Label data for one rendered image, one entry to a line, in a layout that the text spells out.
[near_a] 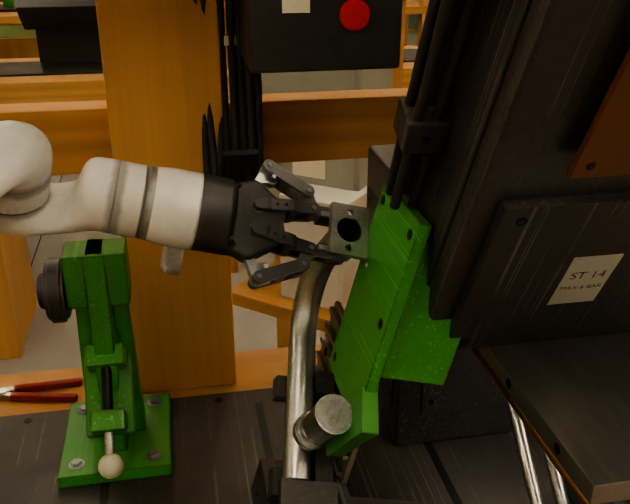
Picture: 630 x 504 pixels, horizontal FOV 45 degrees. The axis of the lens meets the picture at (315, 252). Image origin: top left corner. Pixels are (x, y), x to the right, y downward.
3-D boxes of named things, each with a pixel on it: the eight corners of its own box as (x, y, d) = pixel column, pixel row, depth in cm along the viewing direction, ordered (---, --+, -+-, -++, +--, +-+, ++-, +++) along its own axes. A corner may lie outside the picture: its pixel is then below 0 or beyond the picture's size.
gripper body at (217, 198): (190, 237, 68) (290, 254, 71) (200, 154, 72) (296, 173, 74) (177, 263, 75) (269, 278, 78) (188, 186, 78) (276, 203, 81)
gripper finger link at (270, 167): (261, 164, 76) (307, 201, 76) (272, 152, 77) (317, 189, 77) (255, 175, 78) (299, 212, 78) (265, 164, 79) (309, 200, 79)
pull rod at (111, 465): (124, 482, 85) (119, 440, 83) (98, 485, 84) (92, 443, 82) (126, 450, 90) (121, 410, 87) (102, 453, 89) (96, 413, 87)
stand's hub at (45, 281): (68, 334, 85) (59, 273, 82) (39, 336, 84) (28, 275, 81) (74, 303, 91) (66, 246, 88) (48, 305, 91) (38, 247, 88)
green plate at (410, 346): (432, 436, 74) (506, 240, 66) (351, 427, 71) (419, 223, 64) (398, 372, 84) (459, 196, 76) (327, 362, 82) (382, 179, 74)
